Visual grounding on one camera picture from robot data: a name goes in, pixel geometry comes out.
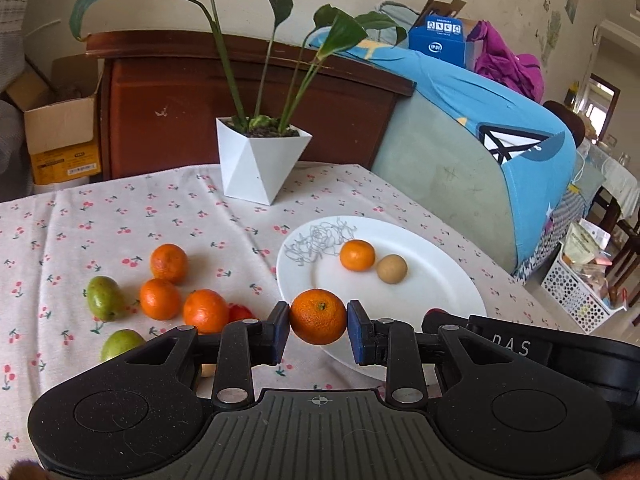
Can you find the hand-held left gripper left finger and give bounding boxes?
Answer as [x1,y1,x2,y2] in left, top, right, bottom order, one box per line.
[117,301,292,408]

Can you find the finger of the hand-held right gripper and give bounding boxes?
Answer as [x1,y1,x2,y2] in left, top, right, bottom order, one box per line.
[422,312,473,361]

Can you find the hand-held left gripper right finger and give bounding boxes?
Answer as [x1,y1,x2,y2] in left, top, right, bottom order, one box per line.
[346,300,506,408]

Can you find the mandarin orange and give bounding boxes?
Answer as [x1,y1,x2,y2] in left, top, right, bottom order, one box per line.
[150,243,189,285]
[183,289,230,335]
[340,240,376,272]
[139,278,182,321]
[289,288,348,346]

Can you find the white plate with line drawing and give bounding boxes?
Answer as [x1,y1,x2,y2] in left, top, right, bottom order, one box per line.
[276,216,488,381]

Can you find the green mango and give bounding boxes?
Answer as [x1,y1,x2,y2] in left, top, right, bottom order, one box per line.
[87,276,126,322]
[100,329,147,363]

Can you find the white perforated basket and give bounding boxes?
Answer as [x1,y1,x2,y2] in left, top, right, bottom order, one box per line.
[540,247,628,336]

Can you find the snack packet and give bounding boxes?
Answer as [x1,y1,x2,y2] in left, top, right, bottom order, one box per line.
[562,222,613,266]

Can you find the wooden chair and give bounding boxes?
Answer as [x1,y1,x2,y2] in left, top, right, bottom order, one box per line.
[585,185,640,306]

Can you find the white faceted plant pot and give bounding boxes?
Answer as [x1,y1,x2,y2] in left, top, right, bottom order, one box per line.
[216,116,313,206]

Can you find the grey-green armchair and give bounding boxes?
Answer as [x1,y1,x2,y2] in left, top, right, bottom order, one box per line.
[372,92,526,276]

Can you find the cherry print tablecloth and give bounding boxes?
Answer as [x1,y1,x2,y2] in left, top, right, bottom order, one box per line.
[0,161,566,461]

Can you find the dark wooden cabinet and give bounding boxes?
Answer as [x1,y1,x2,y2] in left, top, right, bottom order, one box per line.
[86,30,417,181]

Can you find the blue covered sofa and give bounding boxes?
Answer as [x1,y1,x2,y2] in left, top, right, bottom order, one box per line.
[305,25,578,273]

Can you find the purple garment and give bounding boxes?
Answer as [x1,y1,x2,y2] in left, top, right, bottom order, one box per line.
[467,20,546,103]

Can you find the blue cardboard box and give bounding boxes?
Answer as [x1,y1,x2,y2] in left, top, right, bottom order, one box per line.
[407,0,483,68]

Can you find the open cardboard box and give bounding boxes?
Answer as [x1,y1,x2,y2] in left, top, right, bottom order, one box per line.
[6,55,103,186]

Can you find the green leafy plant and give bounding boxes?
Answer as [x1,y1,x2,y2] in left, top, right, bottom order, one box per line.
[69,0,408,133]

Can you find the grey checkered curtain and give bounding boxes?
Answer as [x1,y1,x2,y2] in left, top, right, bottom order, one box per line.
[0,0,38,201]

